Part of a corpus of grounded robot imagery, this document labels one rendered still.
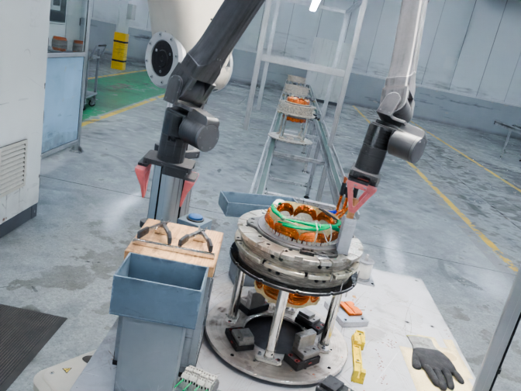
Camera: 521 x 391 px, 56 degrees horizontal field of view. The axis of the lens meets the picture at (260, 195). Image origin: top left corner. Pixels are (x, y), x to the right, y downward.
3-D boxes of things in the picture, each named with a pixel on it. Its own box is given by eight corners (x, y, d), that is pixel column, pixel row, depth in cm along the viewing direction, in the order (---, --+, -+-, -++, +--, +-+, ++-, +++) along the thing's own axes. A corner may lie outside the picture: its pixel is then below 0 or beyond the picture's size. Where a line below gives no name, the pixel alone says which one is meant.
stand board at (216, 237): (212, 278, 103) (214, 268, 102) (122, 261, 102) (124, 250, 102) (222, 241, 122) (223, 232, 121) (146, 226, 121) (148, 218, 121)
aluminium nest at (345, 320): (367, 326, 148) (369, 319, 147) (342, 327, 145) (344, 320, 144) (347, 305, 159) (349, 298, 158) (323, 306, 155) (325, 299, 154)
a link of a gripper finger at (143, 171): (161, 208, 104) (170, 167, 101) (129, 199, 103) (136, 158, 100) (168, 197, 110) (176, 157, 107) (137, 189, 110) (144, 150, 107)
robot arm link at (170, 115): (182, 102, 103) (160, 102, 99) (203, 112, 100) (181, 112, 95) (176, 133, 106) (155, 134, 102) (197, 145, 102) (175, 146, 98)
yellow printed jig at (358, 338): (365, 385, 121) (368, 374, 120) (350, 381, 121) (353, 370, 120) (363, 337, 142) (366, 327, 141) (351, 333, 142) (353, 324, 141)
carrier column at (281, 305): (273, 364, 118) (291, 288, 112) (263, 361, 118) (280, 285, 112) (273, 358, 121) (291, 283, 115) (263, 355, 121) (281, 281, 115)
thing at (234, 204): (275, 274, 170) (292, 197, 161) (285, 289, 160) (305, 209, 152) (205, 271, 162) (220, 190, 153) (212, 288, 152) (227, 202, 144)
